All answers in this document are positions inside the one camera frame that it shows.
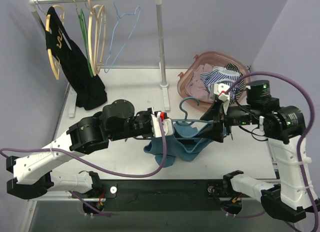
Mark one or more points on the light blue wire hanger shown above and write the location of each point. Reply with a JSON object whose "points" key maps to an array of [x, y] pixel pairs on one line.
{"points": [[122, 32]]}

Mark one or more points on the cream wooden hanger with garment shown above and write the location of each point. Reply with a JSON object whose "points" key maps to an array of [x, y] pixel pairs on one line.
{"points": [[55, 65]]}

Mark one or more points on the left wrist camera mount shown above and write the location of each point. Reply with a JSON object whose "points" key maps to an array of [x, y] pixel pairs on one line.
{"points": [[162, 125]]}

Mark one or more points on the black hanging garment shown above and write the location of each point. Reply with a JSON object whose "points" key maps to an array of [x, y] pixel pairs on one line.
{"points": [[90, 89]]}

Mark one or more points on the teal plastic hanger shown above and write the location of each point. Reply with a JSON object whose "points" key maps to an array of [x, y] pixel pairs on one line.
{"points": [[186, 116]]}

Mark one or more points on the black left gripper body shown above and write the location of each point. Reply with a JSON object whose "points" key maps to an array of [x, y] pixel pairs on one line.
{"points": [[149, 124]]}

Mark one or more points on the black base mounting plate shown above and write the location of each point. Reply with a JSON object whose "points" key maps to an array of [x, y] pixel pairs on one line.
{"points": [[163, 195]]}

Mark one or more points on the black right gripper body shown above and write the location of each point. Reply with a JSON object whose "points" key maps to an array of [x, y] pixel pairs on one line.
{"points": [[220, 123]]}

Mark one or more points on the white clothes rack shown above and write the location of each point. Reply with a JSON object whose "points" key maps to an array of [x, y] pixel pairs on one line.
{"points": [[164, 86]]}

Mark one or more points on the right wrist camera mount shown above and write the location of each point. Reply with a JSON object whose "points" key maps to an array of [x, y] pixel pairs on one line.
{"points": [[218, 93]]}

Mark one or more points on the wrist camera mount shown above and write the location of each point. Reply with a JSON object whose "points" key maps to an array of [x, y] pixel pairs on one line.
{"points": [[218, 93], [162, 125]]}

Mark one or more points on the blue white striped garment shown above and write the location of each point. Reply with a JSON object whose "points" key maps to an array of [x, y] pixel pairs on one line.
{"points": [[214, 77]]}

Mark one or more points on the beige wooden hanger front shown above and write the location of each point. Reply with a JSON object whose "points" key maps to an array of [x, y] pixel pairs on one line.
{"points": [[92, 46]]}

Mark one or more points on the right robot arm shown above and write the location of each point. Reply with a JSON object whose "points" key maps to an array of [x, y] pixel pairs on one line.
{"points": [[283, 127]]}

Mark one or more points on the teal tank top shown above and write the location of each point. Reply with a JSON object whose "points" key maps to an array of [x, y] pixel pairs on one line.
{"points": [[183, 144]]}

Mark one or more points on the black white striped garment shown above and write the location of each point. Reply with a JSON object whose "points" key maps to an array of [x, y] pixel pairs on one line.
{"points": [[230, 74]]}

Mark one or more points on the pale pink garment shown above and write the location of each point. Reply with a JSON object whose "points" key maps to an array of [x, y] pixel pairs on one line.
{"points": [[196, 88]]}

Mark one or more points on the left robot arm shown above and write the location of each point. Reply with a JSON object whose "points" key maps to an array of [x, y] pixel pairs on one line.
{"points": [[35, 174]]}

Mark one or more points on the green thin hanger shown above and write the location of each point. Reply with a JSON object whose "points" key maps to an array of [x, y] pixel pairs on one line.
{"points": [[86, 40]]}

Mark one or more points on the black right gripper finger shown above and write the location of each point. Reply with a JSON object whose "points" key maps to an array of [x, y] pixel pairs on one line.
{"points": [[214, 113], [214, 132]]}

